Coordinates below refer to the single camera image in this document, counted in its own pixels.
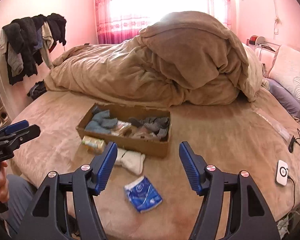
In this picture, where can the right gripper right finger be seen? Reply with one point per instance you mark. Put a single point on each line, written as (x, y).
(249, 215)

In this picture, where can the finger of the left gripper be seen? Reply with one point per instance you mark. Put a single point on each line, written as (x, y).
(24, 135)
(7, 130)

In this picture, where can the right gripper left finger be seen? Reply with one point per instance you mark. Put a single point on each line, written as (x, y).
(47, 215)

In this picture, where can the blue grey socks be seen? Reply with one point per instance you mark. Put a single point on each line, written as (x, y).
(101, 121)

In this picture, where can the small clear snack bag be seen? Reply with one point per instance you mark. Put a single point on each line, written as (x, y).
(121, 128)

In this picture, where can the dark grey socks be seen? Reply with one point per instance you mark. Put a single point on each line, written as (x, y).
(159, 126)

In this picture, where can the person's left hand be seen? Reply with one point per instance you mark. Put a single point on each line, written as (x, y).
(4, 190)

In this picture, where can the dark clothes pile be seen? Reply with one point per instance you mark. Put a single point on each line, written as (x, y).
(37, 90)

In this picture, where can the green orange tissue pack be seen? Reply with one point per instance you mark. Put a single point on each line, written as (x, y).
(93, 144)

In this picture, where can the blue white tissue pack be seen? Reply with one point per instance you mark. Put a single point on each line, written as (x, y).
(142, 195)

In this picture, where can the white socks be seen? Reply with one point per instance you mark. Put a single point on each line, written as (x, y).
(130, 160)

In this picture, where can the dark hanging clothes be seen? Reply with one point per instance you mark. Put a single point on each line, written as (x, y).
(27, 42)

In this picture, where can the clear plastic strip bag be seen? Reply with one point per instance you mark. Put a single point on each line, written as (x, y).
(274, 124)

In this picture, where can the brown cardboard box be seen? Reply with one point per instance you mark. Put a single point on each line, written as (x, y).
(133, 128)

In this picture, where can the purple pillow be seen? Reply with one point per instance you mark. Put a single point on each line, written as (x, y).
(283, 96)

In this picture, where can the cream floral pillow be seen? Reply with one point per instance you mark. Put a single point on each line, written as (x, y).
(286, 70)

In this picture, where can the pink window curtain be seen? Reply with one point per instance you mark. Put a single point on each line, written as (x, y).
(120, 20)

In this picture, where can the tan fleece blanket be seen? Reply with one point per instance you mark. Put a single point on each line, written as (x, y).
(187, 56)

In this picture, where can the white wireless charger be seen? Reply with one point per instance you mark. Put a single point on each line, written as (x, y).
(282, 173)

